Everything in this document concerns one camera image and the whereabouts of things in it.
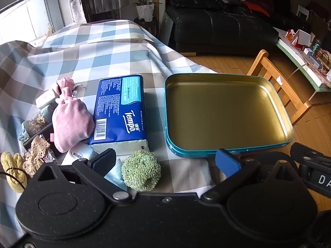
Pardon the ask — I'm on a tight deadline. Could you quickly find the grey board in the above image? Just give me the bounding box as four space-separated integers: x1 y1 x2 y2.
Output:
159 10 174 45

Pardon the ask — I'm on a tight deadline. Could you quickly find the red and white box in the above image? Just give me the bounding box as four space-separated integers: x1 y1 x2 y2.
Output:
286 29 311 47

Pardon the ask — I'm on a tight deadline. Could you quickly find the yellow crocheted item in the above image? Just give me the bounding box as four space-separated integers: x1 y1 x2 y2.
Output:
0 152 28 194

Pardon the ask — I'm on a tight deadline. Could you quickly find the wooden chair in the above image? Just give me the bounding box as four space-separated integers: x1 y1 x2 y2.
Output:
247 49 331 126

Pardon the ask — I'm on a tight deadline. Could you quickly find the teal metal tin tray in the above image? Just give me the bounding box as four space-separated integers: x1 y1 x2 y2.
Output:
164 73 294 159

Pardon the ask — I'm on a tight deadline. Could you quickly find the white stool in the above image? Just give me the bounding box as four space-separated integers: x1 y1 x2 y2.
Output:
296 5 309 21

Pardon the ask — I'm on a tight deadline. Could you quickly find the dark plant stand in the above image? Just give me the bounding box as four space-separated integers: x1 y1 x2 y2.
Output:
134 17 159 38

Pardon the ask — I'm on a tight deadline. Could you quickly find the small white pack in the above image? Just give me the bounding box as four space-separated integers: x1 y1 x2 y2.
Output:
35 88 61 110

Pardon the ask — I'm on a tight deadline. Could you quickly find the potted plant in white pot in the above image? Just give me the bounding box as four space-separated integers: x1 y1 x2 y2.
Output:
131 0 162 20

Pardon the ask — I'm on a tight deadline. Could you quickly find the lace curtain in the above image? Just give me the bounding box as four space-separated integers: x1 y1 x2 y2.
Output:
65 0 87 24

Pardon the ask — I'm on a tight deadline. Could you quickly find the herb bag with teal cloth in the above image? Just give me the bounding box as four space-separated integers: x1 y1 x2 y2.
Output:
18 104 56 142

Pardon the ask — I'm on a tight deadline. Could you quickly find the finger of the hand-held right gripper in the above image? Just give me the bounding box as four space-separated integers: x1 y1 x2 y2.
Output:
290 142 331 166

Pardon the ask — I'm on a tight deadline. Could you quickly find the wicker basket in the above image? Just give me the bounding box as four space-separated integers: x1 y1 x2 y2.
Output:
317 49 331 70

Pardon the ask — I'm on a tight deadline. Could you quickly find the red cushion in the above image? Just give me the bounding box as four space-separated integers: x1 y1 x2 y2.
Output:
243 0 271 17

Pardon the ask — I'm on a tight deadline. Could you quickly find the beige lace cloth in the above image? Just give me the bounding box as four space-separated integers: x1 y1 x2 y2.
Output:
23 124 61 178

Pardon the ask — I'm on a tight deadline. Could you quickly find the light blue cloth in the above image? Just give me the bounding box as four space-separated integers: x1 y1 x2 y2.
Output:
103 159 130 190

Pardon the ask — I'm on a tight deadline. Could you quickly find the black leather sofa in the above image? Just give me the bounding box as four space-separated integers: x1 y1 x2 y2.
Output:
165 0 312 56

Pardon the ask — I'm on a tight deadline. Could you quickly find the blue tissue pack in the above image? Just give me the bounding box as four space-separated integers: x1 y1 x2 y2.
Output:
89 74 150 155

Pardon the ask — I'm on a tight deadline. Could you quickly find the white printed tissue pack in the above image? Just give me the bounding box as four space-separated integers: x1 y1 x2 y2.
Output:
62 143 100 166

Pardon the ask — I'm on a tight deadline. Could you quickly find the dried grass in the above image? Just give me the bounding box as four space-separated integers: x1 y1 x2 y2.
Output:
45 23 56 38

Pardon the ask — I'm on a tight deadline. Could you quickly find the pink drawstring pouch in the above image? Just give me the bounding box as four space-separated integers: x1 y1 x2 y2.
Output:
52 77 96 153

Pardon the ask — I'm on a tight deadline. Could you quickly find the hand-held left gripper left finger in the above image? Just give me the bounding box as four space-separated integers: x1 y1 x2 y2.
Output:
36 148 132 203

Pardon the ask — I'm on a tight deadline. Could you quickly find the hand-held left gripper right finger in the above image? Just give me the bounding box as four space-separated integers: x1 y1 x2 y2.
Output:
201 148 302 203

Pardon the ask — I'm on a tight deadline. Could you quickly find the green crochet scrubber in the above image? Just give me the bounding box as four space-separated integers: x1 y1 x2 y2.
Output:
121 150 161 192

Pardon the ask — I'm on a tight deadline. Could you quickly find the green side table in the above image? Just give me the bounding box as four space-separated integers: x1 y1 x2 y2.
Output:
275 27 331 101

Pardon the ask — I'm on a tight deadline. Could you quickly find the round covered table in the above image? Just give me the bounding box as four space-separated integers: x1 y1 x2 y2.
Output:
79 0 131 22

